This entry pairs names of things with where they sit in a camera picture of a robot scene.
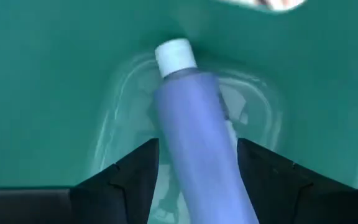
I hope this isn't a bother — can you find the teal plastic caddy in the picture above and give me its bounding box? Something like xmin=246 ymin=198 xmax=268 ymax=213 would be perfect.
xmin=0 ymin=0 xmax=358 ymax=224

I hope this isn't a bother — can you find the large periwinkle paint bottle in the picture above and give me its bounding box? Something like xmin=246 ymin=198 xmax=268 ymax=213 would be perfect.
xmin=152 ymin=37 xmax=260 ymax=224

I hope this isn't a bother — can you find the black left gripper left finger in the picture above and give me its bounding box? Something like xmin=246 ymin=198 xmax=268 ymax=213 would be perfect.
xmin=0 ymin=138 xmax=160 ymax=224

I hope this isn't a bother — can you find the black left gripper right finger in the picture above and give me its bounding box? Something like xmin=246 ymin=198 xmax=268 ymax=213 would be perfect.
xmin=237 ymin=138 xmax=358 ymax=224

